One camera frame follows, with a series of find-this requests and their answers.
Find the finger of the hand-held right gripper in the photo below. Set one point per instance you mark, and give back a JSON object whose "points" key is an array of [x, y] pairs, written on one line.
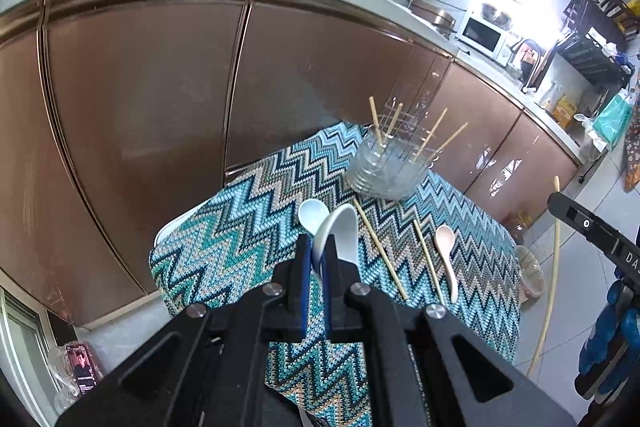
{"points": [[575, 216]]}

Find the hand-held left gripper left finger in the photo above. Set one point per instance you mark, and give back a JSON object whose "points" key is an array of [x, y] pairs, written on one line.
{"points": [[303, 297]]}

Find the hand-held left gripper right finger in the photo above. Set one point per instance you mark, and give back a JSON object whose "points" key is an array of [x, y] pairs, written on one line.
{"points": [[326, 292]]}

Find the wooden chopstick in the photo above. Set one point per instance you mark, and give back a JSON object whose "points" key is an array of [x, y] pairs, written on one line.
{"points": [[556, 237], [380, 249], [452, 136], [435, 127], [427, 259], [395, 119], [374, 117]]}

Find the white ceramic spoon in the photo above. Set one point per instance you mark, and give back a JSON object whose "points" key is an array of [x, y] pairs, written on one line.
{"points": [[312, 214], [342, 232]]}

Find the clear utensil holder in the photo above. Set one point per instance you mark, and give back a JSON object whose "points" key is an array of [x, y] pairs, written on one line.
{"points": [[385, 177]]}

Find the person's right hand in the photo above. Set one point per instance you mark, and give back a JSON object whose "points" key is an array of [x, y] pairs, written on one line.
{"points": [[625, 347]]}

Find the plastic oil bottle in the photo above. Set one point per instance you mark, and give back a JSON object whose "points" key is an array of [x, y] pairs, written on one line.
{"points": [[521, 224]]}

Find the beige plastic container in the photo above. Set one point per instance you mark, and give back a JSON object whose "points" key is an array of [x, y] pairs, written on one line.
{"points": [[530, 272]]}

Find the white tissue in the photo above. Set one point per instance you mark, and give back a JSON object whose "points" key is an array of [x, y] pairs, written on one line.
{"points": [[586, 127]]}

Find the brown floral apron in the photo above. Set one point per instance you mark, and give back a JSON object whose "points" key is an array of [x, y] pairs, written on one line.
{"points": [[634, 147]]}

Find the zigzag patterned cloth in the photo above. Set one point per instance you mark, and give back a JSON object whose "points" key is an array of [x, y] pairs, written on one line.
{"points": [[260, 217]]}

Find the teal plastic bag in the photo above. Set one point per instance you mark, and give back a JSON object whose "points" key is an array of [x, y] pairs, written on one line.
{"points": [[612, 122]]}

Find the pink plastic spoon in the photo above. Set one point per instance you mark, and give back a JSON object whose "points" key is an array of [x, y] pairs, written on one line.
{"points": [[445, 237]]}

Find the black dish rack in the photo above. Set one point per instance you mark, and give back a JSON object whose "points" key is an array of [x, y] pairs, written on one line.
{"points": [[590, 52]]}

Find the steel faucet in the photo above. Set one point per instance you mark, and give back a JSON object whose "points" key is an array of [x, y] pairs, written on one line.
{"points": [[530, 44]]}

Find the white microwave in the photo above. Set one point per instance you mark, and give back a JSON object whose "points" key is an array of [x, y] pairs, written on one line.
{"points": [[480, 34]]}

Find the steel bowl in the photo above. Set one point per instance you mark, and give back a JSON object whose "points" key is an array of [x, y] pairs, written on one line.
{"points": [[495, 13]]}

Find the pink printed packet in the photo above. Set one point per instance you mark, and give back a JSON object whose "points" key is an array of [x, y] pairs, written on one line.
{"points": [[80, 367]]}

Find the copper lower cabinets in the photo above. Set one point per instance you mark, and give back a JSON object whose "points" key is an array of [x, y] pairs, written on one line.
{"points": [[140, 107]]}

